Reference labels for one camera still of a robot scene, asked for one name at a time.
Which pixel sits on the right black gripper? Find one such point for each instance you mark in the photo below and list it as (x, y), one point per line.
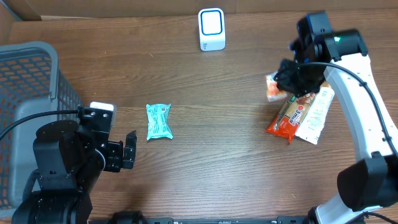
(285, 83)

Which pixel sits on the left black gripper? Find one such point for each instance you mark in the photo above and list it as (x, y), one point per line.
(115, 155)

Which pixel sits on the orange snack packet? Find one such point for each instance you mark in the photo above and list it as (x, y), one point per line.
(272, 91)

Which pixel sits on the teal snack packet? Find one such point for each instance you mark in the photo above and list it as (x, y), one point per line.
(158, 127)

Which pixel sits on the white tube with gold cap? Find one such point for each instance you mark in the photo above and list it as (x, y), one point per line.
(312, 126)

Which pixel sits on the spaghetti pasta packet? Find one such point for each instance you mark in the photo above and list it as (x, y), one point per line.
(290, 116)

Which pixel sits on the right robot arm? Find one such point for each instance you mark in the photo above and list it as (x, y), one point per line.
(340, 58)

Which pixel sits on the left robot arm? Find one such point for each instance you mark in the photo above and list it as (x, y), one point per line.
(70, 156)

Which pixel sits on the grey plastic mesh basket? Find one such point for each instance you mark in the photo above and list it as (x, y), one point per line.
(31, 82)

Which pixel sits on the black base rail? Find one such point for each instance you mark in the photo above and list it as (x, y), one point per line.
(137, 217)

